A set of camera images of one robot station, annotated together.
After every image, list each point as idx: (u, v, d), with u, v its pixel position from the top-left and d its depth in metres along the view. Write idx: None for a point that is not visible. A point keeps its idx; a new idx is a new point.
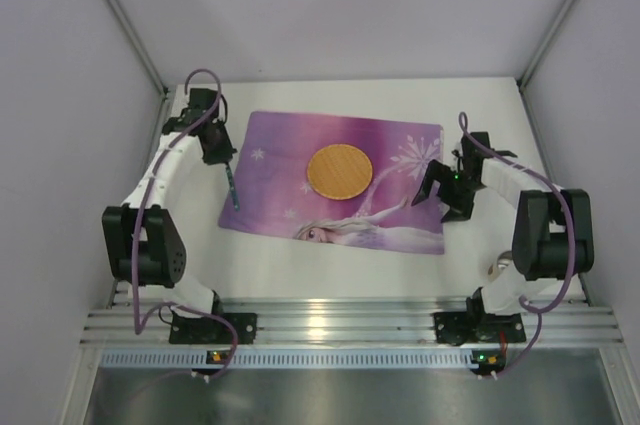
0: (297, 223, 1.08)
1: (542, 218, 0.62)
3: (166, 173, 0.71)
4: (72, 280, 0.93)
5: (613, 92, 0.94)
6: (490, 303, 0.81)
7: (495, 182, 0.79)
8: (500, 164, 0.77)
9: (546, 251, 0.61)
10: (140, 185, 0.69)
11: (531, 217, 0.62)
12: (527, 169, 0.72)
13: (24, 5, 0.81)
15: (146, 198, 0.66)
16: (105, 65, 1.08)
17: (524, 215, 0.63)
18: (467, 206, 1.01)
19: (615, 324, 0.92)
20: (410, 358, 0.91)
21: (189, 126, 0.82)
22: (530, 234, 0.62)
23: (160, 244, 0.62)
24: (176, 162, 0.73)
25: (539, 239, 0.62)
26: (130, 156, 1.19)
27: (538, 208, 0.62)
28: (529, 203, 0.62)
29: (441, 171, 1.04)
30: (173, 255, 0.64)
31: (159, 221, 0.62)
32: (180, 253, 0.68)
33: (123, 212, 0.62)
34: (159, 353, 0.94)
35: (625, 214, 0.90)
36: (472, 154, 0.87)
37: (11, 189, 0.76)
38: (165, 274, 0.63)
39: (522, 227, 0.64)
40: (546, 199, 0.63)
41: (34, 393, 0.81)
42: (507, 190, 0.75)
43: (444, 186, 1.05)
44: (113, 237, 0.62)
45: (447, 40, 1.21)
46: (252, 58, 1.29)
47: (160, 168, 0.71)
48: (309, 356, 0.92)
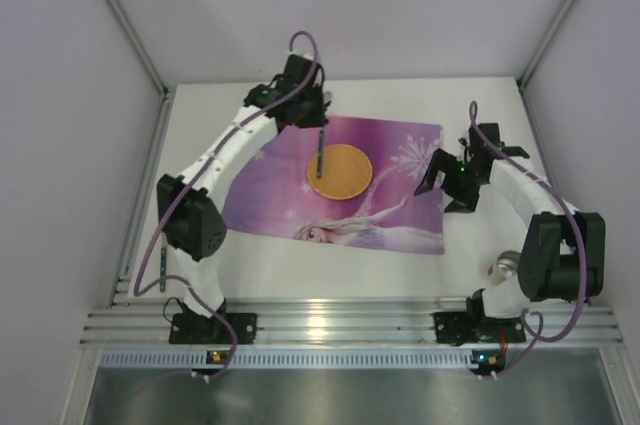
0: (296, 223, 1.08)
1: (554, 245, 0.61)
3: (226, 156, 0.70)
4: (71, 280, 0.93)
5: (613, 92, 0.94)
6: (490, 306, 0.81)
7: (504, 185, 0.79)
8: (511, 168, 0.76)
9: (555, 278, 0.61)
10: (200, 159, 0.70)
11: (543, 246, 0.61)
12: (541, 181, 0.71)
13: (24, 5, 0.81)
15: (199, 177, 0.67)
16: (105, 65, 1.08)
17: (534, 241, 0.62)
18: (471, 199, 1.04)
19: (615, 324, 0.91)
20: (410, 358, 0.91)
21: (267, 106, 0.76)
22: (540, 262, 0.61)
23: (197, 226, 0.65)
24: (239, 144, 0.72)
25: (548, 266, 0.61)
26: (130, 156, 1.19)
27: (550, 236, 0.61)
28: (541, 230, 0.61)
29: (447, 163, 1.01)
30: (207, 237, 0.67)
31: (200, 208, 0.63)
32: (221, 233, 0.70)
33: (174, 184, 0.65)
34: (158, 353, 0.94)
35: (625, 213, 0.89)
36: (480, 151, 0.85)
37: (10, 189, 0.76)
38: (197, 248, 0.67)
39: (531, 252, 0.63)
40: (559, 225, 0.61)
41: (33, 393, 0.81)
42: (517, 201, 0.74)
43: (450, 177, 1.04)
44: (161, 201, 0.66)
45: (447, 41, 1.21)
46: (252, 58, 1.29)
47: (222, 148, 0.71)
48: (309, 356, 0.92)
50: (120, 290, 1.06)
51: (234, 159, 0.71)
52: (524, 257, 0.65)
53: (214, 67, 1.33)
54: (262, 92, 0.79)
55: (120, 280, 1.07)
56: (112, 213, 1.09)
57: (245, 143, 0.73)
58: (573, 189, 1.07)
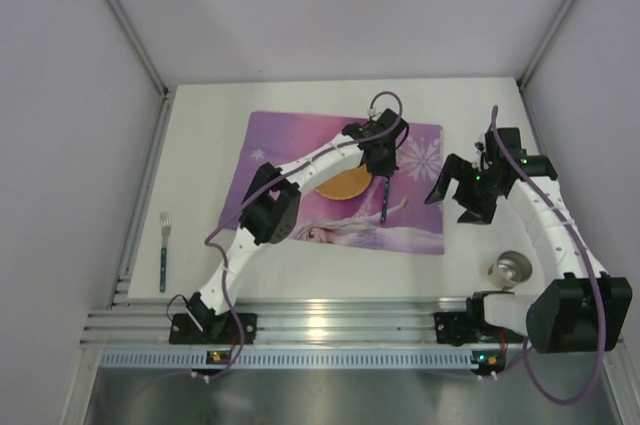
0: (296, 223, 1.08)
1: (572, 311, 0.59)
3: (319, 166, 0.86)
4: (72, 280, 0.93)
5: (614, 92, 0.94)
6: (490, 313, 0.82)
7: (523, 208, 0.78)
8: (539, 199, 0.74)
9: (568, 341, 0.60)
10: (299, 161, 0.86)
11: (561, 312, 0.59)
12: (568, 224, 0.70)
13: (22, 4, 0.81)
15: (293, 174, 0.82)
16: (105, 65, 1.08)
17: (551, 303, 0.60)
18: (486, 210, 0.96)
19: None
20: (410, 358, 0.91)
21: (364, 138, 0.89)
22: (555, 326, 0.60)
23: (275, 212, 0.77)
24: (330, 162, 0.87)
25: (563, 330, 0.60)
26: (130, 157, 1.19)
27: (570, 304, 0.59)
28: (561, 298, 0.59)
29: (461, 169, 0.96)
30: (277, 230, 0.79)
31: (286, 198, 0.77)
32: (289, 228, 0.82)
33: (273, 173, 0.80)
34: (158, 354, 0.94)
35: (626, 214, 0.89)
36: (500, 160, 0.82)
37: (10, 189, 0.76)
38: (265, 233, 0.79)
39: (546, 311, 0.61)
40: (581, 292, 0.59)
41: (34, 393, 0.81)
42: (536, 235, 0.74)
43: (463, 184, 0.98)
44: (257, 180, 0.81)
45: (446, 41, 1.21)
46: (252, 58, 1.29)
47: (318, 157, 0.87)
48: (309, 357, 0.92)
50: (121, 290, 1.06)
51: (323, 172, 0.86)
52: (537, 312, 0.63)
53: (213, 67, 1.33)
54: (357, 128, 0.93)
55: (120, 281, 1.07)
56: (112, 213, 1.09)
57: (335, 162, 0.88)
58: (573, 189, 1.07)
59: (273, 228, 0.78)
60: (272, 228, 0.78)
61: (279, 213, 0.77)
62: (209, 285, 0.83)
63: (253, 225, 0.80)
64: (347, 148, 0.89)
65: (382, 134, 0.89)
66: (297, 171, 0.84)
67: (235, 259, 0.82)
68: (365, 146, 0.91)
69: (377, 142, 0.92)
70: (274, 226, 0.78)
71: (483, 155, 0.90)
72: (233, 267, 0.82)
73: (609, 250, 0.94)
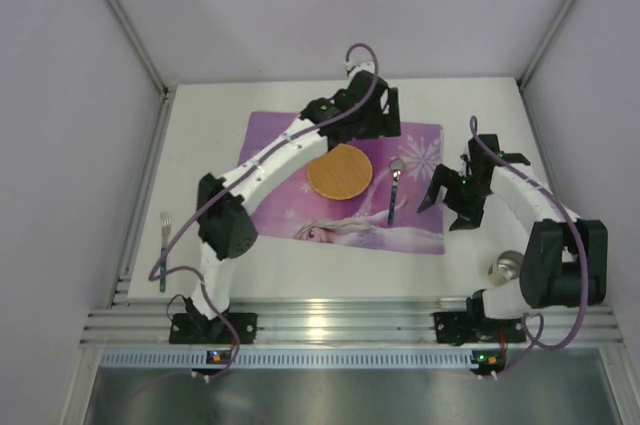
0: (297, 223, 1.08)
1: (556, 251, 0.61)
3: (269, 167, 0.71)
4: (71, 280, 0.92)
5: (613, 92, 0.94)
6: (490, 306, 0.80)
7: (504, 193, 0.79)
8: (510, 174, 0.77)
9: (557, 286, 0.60)
10: (246, 165, 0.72)
11: (545, 254, 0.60)
12: (542, 187, 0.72)
13: (23, 4, 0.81)
15: (240, 183, 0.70)
16: (105, 64, 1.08)
17: (536, 248, 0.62)
18: (476, 214, 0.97)
19: (614, 324, 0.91)
20: (410, 358, 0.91)
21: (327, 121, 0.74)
22: (543, 269, 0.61)
23: (224, 226, 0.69)
24: (282, 160, 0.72)
25: (550, 273, 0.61)
26: (130, 156, 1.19)
27: (553, 243, 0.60)
28: (544, 238, 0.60)
29: (448, 177, 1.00)
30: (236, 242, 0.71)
31: (230, 211, 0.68)
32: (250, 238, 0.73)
33: (213, 186, 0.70)
34: (158, 353, 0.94)
35: (624, 214, 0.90)
36: (482, 158, 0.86)
37: (11, 189, 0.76)
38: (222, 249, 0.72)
39: (533, 259, 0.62)
40: (560, 232, 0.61)
41: (34, 393, 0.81)
42: (519, 207, 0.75)
43: (451, 191, 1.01)
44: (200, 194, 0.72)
45: (447, 41, 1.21)
46: (252, 58, 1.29)
47: (267, 157, 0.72)
48: (309, 357, 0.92)
50: (121, 290, 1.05)
51: (275, 174, 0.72)
52: (527, 266, 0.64)
53: (213, 67, 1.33)
54: (321, 107, 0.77)
55: (120, 281, 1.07)
56: (112, 212, 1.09)
57: (288, 158, 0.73)
58: (573, 189, 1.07)
59: (228, 242, 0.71)
60: (228, 243, 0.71)
61: (228, 230, 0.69)
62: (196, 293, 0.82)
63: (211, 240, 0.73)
64: (306, 134, 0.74)
65: (352, 109, 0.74)
66: (242, 177, 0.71)
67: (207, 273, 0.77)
68: (330, 129, 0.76)
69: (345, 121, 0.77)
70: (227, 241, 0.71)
71: (467, 160, 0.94)
72: (207, 281, 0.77)
73: (609, 250, 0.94)
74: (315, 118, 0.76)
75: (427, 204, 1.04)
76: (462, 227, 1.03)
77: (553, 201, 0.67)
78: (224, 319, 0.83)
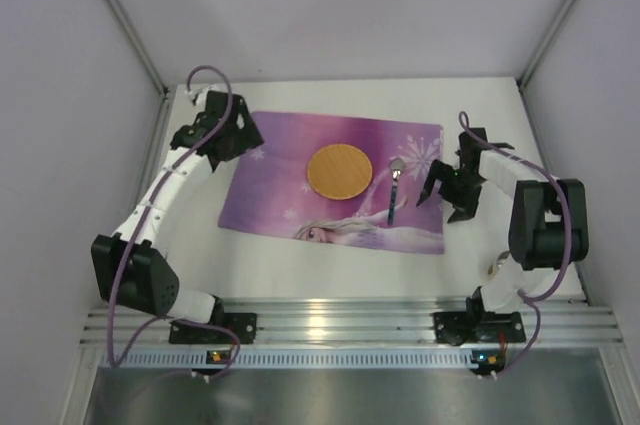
0: (297, 223, 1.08)
1: (538, 207, 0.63)
3: (163, 201, 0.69)
4: (71, 280, 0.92)
5: (613, 92, 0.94)
6: (490, 299, 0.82)
7: (494, 175, 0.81)
8: (497, 155, 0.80)
9: (540, 241, 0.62)
10: (136, 211, 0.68)
11: (526, 209, 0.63)
12: (525, 160, 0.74)
13: (23, 4, 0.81)
15: (140, 231, 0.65)
16: (104, 64, 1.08)
17: (519, 205, 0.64)
18: (470, 204, 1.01)
19: (615, 324, 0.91)
20: (410, 358, 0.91)
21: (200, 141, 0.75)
22: (525, 224, 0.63)
23: (143, 286, 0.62)
24: (177, 187, 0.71)
25: (534, 228, 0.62)
26: (130, 156, 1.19)
27: (534, 198, 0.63)
28: (524, 194, 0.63)
29: (442, 170, 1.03)
30: (159, 295, 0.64)
31: (144, 265, 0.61)
32: (171, 286, 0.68)
33: (110, 251, 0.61)
34: (159, 353, 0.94)
35: (624, 215, 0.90)
36: (470, 147, 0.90)
37: (11, 189, 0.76)
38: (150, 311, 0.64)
39: (518, 217, 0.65)
40: (541, 188, 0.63)
41: (33, 393, 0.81)
42: (504, 181, 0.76)
43: (445, 184, 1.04)
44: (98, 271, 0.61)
45: (446, 41, 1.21)
46: (252, 58, 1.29)
47: (156, 195, 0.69)
48: (309, 356, 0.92)
50: None
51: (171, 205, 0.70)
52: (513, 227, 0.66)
53: (213, 67, 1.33)
54: (186, 133, 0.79)
55: None
56: (112, 212, 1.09)
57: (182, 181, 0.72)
58: None
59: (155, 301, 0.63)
60: (156, 300, 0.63)
61: (151, 288, 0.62)
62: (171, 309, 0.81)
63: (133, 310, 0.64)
64: (189, 157, 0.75)
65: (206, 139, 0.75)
66: (139, 225, 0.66)
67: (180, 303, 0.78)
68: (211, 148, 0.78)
69: (220, 137, 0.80)
70: (151, 301, 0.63)
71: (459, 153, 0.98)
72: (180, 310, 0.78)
73: (608, 250, 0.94)
74: (185, 144, 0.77)
75: (424, 198, 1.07)
76: (459, 218, 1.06)
77: (535, 166, 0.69)
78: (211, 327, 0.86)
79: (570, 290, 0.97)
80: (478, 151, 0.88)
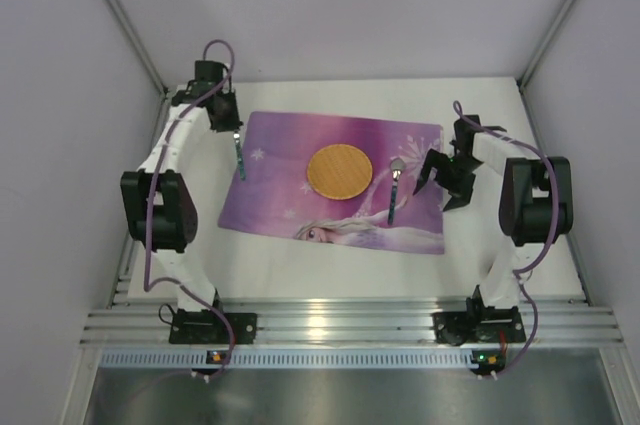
0: (296, 223, 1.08)
1: (526, 183, 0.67)
3: (177, 141, 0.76)
4: (71, 279, 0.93)
5: (612, 92, 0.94)
6: (486, 294, 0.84)
7: (486, 155, 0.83)
8: (489, 138, 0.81)
9: (527, 216, 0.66)
10: (155, 151, 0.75)
11: (515, 185, 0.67)
12: (516, 141, 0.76)
13: (23, 5, 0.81)
15: (162, 164, 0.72)
16: (104, 64, 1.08)
17: (509, 182, 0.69)
18: (465, 189, 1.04)
19: (615, 324, 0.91)
20: (410, 358, 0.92)
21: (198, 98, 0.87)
22: (515, 199, 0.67)
23: (172, 212, 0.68)
24: (185, 131, 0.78)
25: (522, 203, 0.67)
26: (132, 156, 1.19)
27: (523, 175, 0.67)
28: (514, 171, 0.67)
29: (438, 160, 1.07)
30: (186, 217, 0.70)
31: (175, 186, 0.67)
32: (192, 217, 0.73)
33: (139, 177, 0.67)
34: (159, 353, 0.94)
35: (624, 214, 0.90)
36: (464, 132, 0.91)
37: (11, 188, 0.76)
38: (181, 235, 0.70)
39: (507, 193, 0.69)
40: (530, 165, 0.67)
41: (34, 394, 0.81)
42: (496, 162, 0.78)
43: (442, 171, 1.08)
44: (130, 200, 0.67)
45: (447, 42, 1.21)
46: (252, 58, 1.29)
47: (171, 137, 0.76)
48: (310, 356, 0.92)
50: (121, 290, 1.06)
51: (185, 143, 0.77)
52: (505, 201, 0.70)
53: None
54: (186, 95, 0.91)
55: (120, 281, 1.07)
56: (112, 211, 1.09)
57: (191, 126, 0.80)
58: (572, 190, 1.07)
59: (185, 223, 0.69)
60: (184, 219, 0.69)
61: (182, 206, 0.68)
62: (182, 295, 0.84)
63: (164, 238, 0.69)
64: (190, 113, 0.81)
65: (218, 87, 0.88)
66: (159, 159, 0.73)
67: (178, 273, 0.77)
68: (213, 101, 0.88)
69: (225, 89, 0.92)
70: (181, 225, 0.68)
71: (454, 142, 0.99)
72: (184, 278, 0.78)
73: (609, 249, 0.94)
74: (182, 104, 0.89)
75: (421, 186, 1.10)
76: (456, 205, 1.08)
77: (526, 145, 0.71)
78: (216, 311, 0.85)
79: (570, 290, 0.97)
80: (473, 135, 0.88)
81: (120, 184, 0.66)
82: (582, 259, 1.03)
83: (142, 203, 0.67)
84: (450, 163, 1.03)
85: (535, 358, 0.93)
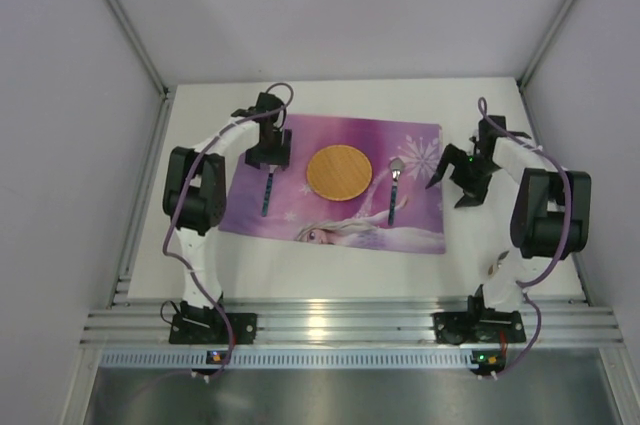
0: (297, 224, 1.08)
1: (541, 194, 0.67)
3: (229, 138, 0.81)
4: (72, 279, 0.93)
5: (612, 91, 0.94)
6: (490, 296, 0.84)
7: (504, 161, 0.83)
8: (511, 144, 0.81)
9: (539, 228, 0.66)
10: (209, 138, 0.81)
11: (531, 194, 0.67)
12: (538, 151, 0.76)
13: (22, 5, 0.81)
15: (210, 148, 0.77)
16: (105, 65, 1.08)
17: (524, 191, 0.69)
18: (480, 190, 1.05)
19: (615, 324, 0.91)
20: (411, 358, 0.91)
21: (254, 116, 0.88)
22: (528, 210, 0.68)
23: (203, 192, 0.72)
24: (239, 134, 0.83)
25: (535, 214, 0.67)
26: (131, 156, 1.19)
27: (539, 186, 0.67)
28: (531, 181, 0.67)
29: (456, 156, 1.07)
30: (215, 201, 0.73)
31: (213, 167, 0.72)
32: (222, 205, 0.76)
33: (188, 152, 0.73)
34: (158, 354, 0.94)
35: (624, 215, 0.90)
36: (486, 134, 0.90)
37: (11, 188, 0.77)
38: (205, 218, 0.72)
39: (521, 203, 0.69)
40: (548, 177, 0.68)
41: (34, 394, 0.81)
42: (515, 170, 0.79)
43: (459, 169, 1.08)
44: (174, 170, 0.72)
45: (447, 42, 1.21)
46: (252, 58, 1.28)
47: (227, 131, 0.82)
48: (309, 357, 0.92)
50: (121, 290, 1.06)
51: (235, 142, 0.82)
52: (519, 212, 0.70)
53: (213, 67, 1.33)
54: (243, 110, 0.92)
55: (120, 281, 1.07)
56: (112, 212, 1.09)
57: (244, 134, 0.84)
58: None
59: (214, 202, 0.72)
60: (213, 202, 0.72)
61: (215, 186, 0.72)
62: (190, 288, 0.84)
63: (190, 216, 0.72)
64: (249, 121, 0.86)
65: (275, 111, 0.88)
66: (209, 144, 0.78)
67: (194, 258, 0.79)
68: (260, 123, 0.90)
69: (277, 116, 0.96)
70: (207, 206, 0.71)
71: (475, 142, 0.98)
72: (196, 265, 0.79)
73: (610, 249, 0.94)
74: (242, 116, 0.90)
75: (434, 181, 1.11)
76: (468, 204, 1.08)
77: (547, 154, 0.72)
78: (220, 308, 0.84)
79: (570, 290, 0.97)
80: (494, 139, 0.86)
81: (170, 154, 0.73)
82: (582, 259, 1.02)
83: (184, 175, 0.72)
84: (468, 162, 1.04)
85: (535, 359, 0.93)
